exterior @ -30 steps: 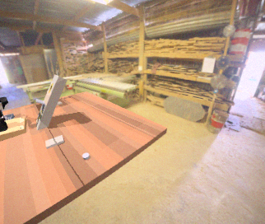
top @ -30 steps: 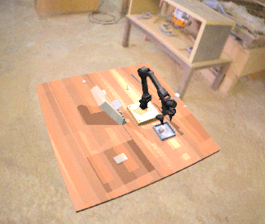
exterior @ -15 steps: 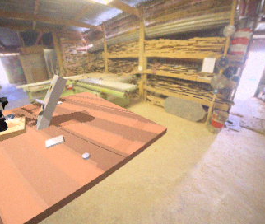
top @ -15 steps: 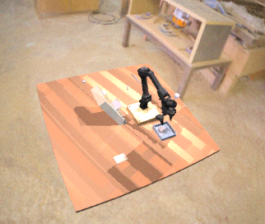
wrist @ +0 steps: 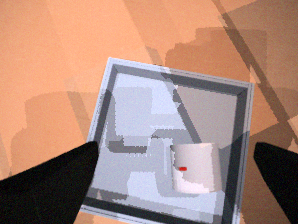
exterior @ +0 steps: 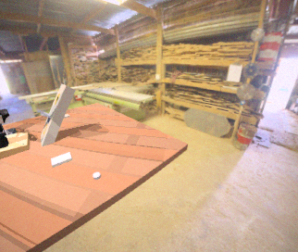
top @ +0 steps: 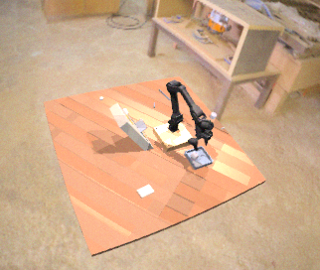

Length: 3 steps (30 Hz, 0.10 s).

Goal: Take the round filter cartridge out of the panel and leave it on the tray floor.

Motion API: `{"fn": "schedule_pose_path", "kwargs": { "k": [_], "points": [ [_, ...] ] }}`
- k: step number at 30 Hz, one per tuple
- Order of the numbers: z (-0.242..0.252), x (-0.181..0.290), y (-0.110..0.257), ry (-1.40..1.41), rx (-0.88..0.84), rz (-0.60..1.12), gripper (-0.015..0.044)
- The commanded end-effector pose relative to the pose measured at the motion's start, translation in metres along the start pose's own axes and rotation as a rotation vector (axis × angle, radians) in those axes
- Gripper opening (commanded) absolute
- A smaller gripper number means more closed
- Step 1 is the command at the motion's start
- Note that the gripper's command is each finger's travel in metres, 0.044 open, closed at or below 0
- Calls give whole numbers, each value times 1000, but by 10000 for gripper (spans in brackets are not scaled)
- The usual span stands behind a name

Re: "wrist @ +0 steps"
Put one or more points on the grey cylinder with two slots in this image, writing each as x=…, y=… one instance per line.
x=195, y=168

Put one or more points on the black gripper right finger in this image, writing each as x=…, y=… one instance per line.
x=279, y=169

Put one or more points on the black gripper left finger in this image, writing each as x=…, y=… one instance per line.
x=51, y=192

